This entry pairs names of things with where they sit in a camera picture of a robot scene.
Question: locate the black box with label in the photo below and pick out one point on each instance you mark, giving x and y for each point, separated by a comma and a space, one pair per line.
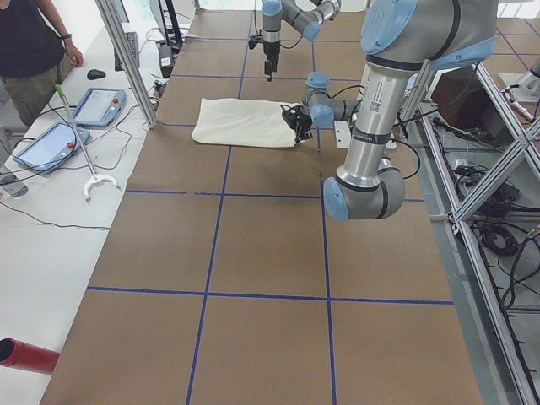
166, 60

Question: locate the red cylinder bottle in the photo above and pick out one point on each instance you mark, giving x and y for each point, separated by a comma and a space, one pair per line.
25, 356

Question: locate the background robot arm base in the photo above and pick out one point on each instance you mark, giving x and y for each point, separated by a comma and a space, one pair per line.
522, 87

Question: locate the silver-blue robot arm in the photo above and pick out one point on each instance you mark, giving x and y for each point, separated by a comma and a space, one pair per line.
397, 37
306, 23

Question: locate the far blue teach pendant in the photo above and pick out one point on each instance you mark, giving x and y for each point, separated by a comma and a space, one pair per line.
99, 107

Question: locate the person in dark shirt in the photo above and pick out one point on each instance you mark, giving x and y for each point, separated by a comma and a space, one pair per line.
37, 54

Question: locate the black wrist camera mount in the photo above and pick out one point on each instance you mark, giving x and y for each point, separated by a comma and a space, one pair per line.
255, 40
290, 115

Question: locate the near blue teach pendant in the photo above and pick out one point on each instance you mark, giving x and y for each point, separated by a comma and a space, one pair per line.
50, 150

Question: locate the cream long-sleeve cat shirt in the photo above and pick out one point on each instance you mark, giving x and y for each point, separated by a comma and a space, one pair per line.
250, 123

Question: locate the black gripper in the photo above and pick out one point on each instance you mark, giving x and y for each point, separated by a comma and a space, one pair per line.
270, 49
303, 123

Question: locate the black computer mouse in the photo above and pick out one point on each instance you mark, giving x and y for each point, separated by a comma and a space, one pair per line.
94, 74

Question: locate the reacher grabber stick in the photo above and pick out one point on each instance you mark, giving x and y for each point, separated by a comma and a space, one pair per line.
95, 177

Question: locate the blue teach pendant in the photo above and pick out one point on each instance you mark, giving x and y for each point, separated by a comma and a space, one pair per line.
50, 150
99, 107

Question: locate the aluminium frame post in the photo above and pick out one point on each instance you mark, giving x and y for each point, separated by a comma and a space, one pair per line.
116, 33

